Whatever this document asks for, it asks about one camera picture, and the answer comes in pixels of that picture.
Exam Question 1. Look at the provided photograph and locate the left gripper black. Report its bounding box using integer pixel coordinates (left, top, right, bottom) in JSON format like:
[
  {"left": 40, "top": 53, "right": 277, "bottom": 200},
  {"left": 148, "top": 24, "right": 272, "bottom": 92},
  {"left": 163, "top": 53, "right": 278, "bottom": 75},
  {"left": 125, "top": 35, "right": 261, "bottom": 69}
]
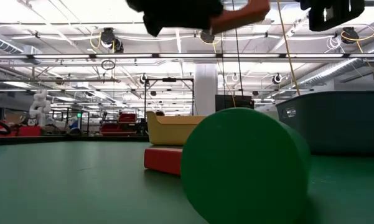
[{"left": 126, "top": 0, "right": 225, "bottom": 37}]

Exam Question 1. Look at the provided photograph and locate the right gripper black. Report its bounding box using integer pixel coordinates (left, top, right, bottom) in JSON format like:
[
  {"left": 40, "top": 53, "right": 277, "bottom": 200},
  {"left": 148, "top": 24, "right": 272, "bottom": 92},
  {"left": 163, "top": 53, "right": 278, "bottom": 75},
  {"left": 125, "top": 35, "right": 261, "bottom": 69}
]
[{"left": 298, "top": 0, "right": 366, "bottom": 32}]

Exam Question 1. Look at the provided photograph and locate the long red block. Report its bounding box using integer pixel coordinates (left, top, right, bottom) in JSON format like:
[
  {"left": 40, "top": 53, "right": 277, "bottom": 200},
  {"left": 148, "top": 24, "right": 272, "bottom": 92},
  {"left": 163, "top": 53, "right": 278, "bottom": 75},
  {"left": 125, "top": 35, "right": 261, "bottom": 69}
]
[
  {"left": 143, "top": 146, "right": 184, "bottom": 177},
  {"left": 210, "top": 0, "right": 271, "bottom": 35}
]

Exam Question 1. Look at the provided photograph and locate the green cylinder block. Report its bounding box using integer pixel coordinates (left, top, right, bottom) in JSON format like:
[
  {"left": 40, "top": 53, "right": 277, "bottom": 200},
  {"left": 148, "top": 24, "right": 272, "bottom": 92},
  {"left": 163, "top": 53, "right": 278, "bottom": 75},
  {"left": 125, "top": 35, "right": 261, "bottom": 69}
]
[{"left": 180, "top": 106, "right": 312, "bottom": 224}]

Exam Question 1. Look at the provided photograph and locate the white pillar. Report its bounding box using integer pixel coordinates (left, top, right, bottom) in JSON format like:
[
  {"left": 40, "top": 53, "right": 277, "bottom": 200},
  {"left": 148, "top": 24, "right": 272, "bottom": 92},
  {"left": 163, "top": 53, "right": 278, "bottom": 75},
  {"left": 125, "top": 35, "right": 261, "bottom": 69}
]
[{"left": 194, "top": 63, "right": 218, "bottom": 116}]

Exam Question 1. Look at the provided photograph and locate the black monitor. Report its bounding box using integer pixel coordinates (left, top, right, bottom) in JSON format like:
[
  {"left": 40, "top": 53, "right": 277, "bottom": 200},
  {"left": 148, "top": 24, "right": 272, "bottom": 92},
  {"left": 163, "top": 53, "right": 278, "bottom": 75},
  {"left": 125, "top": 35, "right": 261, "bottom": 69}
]
[{"left": 215, "top": 94, "right": 255, "bottom": 113}]

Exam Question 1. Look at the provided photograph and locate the dark green plastic bin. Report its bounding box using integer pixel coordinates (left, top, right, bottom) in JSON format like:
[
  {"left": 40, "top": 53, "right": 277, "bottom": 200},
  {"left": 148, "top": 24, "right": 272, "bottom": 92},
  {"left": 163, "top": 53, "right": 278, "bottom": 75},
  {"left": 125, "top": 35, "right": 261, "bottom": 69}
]
[{"left": 274, "top": 90, "right": 374, "bottom": 157}]

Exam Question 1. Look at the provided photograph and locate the orange plastic bin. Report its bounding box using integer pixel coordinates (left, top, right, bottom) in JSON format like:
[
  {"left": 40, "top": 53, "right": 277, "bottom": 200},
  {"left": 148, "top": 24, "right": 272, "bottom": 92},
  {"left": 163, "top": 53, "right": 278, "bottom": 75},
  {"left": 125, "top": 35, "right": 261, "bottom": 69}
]
[{"left": 146, "top": 110, "right": 207, "bottom": 147}]

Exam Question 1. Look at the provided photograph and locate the red tool cabinet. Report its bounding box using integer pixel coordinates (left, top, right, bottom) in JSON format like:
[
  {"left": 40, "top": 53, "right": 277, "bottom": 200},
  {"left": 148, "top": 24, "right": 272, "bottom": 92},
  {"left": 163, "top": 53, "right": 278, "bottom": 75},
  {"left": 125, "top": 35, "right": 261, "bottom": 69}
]
[{"left": 100, "top": 112, "right": 138, "bottom": 137}]

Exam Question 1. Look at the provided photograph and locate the red cart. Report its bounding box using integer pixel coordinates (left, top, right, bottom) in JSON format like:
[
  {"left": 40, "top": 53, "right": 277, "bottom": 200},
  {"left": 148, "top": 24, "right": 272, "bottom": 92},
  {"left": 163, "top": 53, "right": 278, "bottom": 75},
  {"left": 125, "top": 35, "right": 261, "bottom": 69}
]
[{"left": 0, "top": 119, "right": 42, "bottom": 138}]

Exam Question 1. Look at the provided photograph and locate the silver ventilation duct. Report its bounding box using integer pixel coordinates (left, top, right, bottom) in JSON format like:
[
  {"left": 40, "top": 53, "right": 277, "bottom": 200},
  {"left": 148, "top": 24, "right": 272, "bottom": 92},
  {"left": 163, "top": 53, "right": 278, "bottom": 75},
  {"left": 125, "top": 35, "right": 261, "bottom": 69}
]
[
  {"left": 0, "top": 32, "right": 43, "bottom": 65},
  {"left": 294, "top": 37, "right": 374, "bottom": 88}
]

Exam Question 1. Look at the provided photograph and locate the yellow cable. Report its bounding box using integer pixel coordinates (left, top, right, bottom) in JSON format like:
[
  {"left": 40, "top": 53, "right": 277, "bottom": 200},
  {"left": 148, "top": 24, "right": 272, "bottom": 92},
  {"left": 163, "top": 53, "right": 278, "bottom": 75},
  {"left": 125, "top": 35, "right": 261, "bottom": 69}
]
[{"left": 276, "top": 0, "right": 302, "bottom": 96}]

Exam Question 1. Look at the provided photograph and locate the hanging black cable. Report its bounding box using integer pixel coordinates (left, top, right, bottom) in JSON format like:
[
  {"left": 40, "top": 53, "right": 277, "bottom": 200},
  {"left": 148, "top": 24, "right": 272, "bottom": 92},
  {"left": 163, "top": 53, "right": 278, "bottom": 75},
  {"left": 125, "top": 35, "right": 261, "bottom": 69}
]
[{"left": 231, "top": 29, "right": 245, "bottom": 97}]

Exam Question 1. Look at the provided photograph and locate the black metal rig frame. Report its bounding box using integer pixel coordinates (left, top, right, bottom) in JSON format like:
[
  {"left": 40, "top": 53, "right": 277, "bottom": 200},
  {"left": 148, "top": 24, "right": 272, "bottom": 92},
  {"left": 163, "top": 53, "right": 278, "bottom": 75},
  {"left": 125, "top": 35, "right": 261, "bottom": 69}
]
[{"left": 143, "top": 77, "right": 195, "bottom": 127}]

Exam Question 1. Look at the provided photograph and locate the black cable loop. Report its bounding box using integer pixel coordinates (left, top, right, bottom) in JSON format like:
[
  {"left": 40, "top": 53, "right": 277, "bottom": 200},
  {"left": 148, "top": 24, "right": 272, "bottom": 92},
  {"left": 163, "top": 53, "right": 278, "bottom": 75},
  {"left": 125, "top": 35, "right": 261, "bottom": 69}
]
[{"left": 101, "top": 59, "right": 116, "bottom": 71}]

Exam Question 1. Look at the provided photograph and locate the black table frame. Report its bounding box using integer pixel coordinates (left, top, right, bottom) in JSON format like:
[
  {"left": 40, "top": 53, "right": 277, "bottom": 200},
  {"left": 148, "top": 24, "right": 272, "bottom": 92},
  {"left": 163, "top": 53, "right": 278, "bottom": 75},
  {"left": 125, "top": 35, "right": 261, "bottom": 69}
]
[{"left": 0, "top": 135, "right": 151, "bottom": 147}]

